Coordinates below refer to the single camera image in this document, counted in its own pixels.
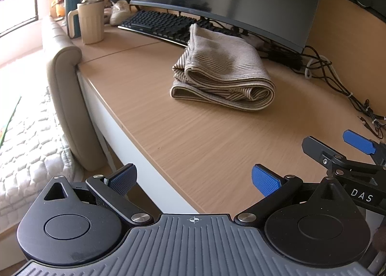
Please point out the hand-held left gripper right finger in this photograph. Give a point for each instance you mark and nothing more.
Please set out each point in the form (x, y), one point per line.
(265, 180)

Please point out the beige padded headboard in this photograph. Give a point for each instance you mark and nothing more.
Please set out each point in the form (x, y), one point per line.
(68, 83)

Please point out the white quilted mattress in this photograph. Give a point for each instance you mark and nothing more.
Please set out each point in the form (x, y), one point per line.
(30, 155)

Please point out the cream mug with lid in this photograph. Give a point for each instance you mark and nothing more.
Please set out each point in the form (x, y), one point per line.
(90, 21)

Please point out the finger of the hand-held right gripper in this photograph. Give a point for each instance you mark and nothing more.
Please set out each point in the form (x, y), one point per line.
(359, 141)
(316, 147)

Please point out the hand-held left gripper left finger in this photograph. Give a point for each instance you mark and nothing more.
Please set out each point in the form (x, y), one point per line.
(120, 180)

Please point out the black keyboard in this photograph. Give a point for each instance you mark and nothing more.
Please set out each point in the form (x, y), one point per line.
(153, 22)

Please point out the white shoe figure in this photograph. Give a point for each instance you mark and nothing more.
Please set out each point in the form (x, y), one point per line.
(119, 10)

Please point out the beige striped garment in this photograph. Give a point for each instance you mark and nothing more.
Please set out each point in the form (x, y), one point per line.
(223, 62)

